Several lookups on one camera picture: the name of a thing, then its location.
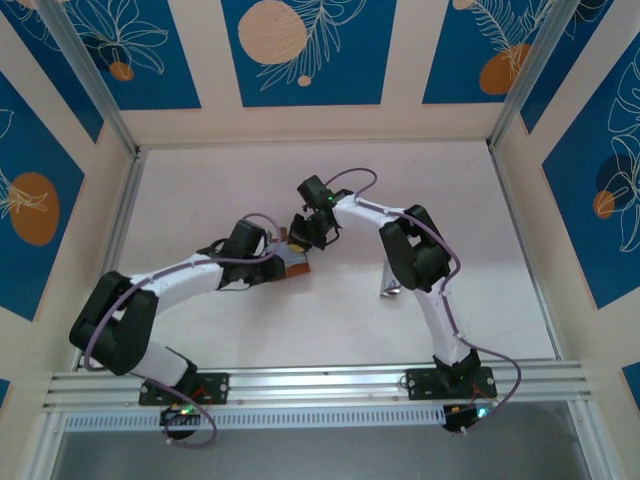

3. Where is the white slotted cable duct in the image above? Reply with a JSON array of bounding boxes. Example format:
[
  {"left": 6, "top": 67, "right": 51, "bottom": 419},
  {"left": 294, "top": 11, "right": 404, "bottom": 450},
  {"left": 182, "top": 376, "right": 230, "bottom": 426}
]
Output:
[{"left": 62, "top": 403, "right": 449, "bottom": 432}]

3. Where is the black controller board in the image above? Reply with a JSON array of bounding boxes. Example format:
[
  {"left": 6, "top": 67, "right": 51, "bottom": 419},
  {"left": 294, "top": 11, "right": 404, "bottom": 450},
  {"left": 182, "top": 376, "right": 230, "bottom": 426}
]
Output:
[
  {"left": 159, "top": 403, "right": 209, "bottom": 441},
  {"left": 442, "top": 403, "right": 496, "bottom": 434}
]

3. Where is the black left controller board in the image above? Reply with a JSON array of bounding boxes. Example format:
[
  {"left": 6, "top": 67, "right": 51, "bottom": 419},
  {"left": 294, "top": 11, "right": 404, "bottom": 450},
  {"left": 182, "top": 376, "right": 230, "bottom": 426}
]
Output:
[{"left": 159, "top": 403, "right": 209, "bottom": 441}]

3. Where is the small silver black device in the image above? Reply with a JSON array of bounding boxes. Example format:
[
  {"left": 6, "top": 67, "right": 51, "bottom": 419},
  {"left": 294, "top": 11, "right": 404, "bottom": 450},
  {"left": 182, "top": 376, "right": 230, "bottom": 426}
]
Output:
[{"left": 378, "top": 257, "right": 403, "bottom": 300}]

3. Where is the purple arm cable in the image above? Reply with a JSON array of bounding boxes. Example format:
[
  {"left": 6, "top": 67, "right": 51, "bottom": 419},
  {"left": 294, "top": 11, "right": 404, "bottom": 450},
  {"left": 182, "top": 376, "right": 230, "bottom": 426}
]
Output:
[
  {"left": 324, "top": 167, "right": 524, "bottom": 436},
  {"left": 82, "top": 213, "right": 284, "bottom": 449}
]

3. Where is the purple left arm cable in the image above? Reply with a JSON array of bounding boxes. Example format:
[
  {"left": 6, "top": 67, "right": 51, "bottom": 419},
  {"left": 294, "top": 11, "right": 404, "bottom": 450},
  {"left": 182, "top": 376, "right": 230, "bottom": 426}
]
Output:
[{"left": 82, "top": 213, "right": 284, "bottom": 449}]

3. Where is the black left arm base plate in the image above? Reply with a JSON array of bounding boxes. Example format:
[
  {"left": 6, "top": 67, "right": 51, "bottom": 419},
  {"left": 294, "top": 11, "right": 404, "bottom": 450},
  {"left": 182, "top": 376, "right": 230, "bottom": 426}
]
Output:
[{"left": 138, "top": 372, "right": 231, "bottom": 407}]

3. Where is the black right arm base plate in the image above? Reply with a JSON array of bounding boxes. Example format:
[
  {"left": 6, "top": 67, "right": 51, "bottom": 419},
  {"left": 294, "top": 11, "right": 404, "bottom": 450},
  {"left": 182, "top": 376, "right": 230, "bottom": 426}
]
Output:
[{"left": 405, "top": 366, "right": 498, "bottom": 401}]

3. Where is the aluminium frame post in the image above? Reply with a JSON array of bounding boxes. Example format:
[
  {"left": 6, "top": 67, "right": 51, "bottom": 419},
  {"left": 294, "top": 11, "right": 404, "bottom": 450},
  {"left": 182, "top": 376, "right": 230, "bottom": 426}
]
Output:
[
  {"left": 34, "top": 0, "right": 141, "bottom": 159},
  {"left": 567, "top": 399, "right": 619, "bottom": 480},
  {"left": 487, "top": 0, "right": 585, "bottom": 154},
  {"left": 24, "top": 409, "right": 69, "bottom": 480}
]

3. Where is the black right controller board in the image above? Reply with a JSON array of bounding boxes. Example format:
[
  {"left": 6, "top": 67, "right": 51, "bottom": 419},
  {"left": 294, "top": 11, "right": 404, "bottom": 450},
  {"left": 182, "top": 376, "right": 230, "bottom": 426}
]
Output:
[{"left": 442, "top": 403, "right": 496, "bottom": 434}]

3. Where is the aluminium mounting rail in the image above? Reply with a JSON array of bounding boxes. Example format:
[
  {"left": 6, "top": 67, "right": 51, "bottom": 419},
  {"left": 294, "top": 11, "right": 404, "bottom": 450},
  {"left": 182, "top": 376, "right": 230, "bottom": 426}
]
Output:
[{"left": 42, "top": 360, "right": 599, "bottom": 412}]

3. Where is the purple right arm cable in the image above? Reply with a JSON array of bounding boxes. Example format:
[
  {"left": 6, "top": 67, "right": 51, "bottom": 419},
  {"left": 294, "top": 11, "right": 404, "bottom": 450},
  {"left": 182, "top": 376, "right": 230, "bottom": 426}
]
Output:
[{"left": 324, "top": 167, "right": 524, "bottom": 436}]

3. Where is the aluminium table side rail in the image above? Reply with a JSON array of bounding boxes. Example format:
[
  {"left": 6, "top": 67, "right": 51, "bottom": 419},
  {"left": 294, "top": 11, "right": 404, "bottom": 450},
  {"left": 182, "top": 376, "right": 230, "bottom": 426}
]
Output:
[
  {"left": 72, "top": 147, "right": 149, "bottom": 372},
  {"left": 487, "top": 142, "right": 564, "bottom": 362}
]

